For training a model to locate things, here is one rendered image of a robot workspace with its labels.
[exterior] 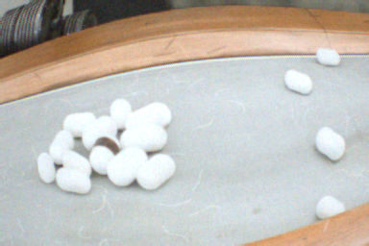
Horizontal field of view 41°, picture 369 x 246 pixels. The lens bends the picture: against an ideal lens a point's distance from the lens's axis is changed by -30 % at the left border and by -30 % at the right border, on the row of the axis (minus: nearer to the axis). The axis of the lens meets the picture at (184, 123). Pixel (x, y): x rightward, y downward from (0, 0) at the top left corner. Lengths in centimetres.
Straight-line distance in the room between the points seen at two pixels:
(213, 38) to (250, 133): 15
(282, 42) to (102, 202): 29
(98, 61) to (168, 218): 25
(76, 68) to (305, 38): 25
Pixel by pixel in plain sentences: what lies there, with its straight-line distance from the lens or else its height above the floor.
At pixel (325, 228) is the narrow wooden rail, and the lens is 36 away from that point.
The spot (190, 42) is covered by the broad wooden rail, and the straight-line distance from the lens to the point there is 63.
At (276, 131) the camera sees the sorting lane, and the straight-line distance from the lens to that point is 51.
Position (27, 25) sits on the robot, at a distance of 87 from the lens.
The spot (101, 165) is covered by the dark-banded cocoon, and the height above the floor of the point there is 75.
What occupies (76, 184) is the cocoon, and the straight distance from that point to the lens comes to 45.
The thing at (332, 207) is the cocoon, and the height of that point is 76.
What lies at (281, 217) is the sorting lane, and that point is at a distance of 41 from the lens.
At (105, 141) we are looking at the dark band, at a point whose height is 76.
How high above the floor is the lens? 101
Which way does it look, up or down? 30 degrees down
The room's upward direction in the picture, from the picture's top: 7 degrees counter-clockwise
